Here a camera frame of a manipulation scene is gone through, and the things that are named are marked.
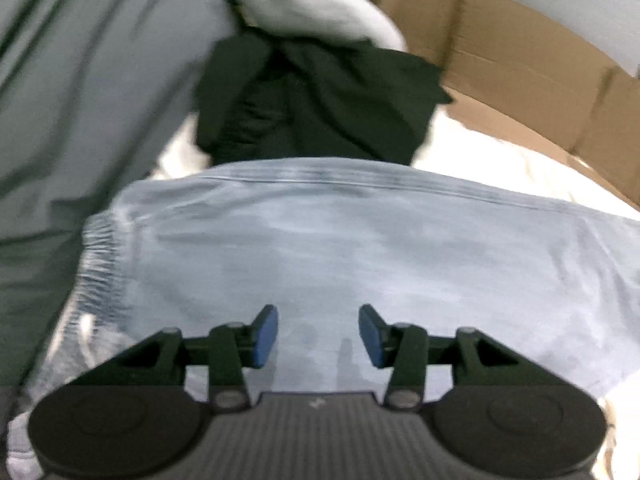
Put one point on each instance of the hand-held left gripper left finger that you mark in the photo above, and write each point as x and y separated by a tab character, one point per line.
265	335

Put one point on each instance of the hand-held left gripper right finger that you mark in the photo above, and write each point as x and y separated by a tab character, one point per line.
372	335

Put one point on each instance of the light blue jeans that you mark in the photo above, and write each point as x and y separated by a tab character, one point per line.
350	240

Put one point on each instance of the black garment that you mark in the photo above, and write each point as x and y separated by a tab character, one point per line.
325	105

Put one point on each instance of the flat cardboard sheet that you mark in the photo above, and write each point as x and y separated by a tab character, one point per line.
525	75

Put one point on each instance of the grey neck pillow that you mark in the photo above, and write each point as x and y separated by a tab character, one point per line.
310	0

